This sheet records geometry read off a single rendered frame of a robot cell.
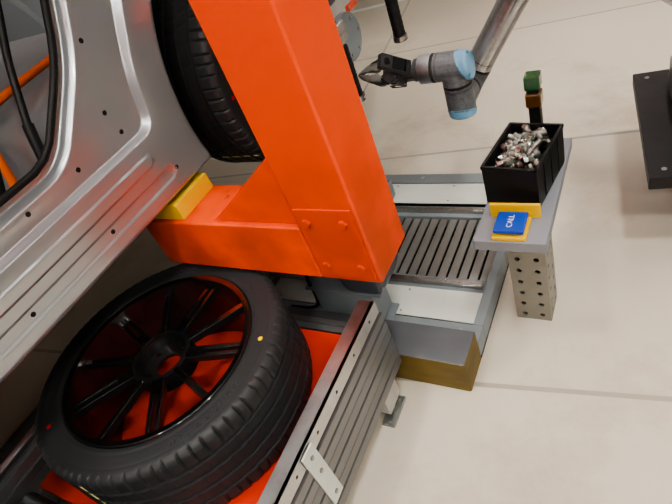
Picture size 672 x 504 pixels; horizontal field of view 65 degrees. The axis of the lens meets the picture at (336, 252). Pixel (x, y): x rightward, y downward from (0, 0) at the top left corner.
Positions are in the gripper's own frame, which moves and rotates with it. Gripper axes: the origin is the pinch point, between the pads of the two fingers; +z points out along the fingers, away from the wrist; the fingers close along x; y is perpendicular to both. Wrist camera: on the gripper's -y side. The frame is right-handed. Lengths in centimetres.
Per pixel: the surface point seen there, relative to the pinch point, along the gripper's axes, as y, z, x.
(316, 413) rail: -59, -26, -94
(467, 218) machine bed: 36, -28, -45
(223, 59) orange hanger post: -88, -22, -26
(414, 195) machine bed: 43, -4, -36
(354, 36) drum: -28.3, -13.1, 0.7
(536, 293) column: 5, -59, -68
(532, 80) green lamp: -14, -58, -12
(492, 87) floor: 116, -12, 26
